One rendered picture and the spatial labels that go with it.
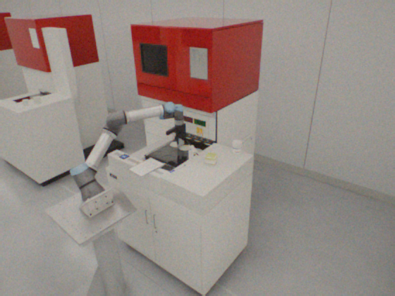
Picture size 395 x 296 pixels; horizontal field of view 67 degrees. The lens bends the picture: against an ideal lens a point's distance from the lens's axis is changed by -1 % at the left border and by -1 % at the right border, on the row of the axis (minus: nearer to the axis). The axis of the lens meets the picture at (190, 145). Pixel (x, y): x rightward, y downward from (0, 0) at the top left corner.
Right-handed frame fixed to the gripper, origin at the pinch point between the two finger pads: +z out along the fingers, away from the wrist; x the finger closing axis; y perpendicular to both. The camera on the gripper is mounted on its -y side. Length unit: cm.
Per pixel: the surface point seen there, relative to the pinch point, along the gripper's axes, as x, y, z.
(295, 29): 108, 125, -74
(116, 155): -19, -46, -5
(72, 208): -62, -68, 9
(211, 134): -3.3, 27.0, -11.4
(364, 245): -29, 160, 91
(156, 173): -46.3, -13.8, -4.7
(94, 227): -81, -49, 9
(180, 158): -18.1, 1.8, 1.3
